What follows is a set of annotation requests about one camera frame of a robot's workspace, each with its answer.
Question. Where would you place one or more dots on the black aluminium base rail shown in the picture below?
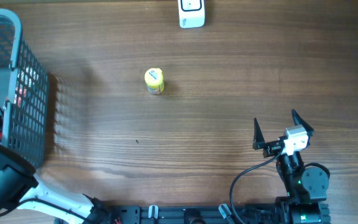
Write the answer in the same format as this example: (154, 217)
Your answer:
(248, 213)

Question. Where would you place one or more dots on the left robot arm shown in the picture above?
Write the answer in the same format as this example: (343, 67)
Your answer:
(21, 188)

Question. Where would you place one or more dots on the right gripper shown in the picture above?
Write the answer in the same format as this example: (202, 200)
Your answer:
(271, 147)

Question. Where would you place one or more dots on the yellow lidded small bottle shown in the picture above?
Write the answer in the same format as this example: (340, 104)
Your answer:
(154, 80)

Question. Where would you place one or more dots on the white barcode scanner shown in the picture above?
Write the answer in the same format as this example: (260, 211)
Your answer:
(191, 13)

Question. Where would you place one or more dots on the grey plastic mesh basket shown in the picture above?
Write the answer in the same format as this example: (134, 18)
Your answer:
(23, 128)

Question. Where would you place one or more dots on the red white small carton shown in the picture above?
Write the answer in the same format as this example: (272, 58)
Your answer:
(26, 81)

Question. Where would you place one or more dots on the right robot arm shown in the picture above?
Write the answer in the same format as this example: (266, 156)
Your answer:
(306, 184)

